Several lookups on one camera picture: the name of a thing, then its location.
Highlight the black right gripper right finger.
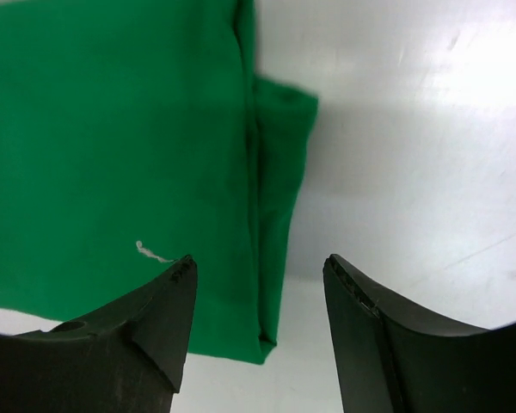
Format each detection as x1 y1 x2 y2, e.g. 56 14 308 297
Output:
322 255 516 413

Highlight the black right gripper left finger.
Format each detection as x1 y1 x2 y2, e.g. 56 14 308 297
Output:
0 256 197 412

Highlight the green t shirt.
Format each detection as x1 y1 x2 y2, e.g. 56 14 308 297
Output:
0 1 318 364

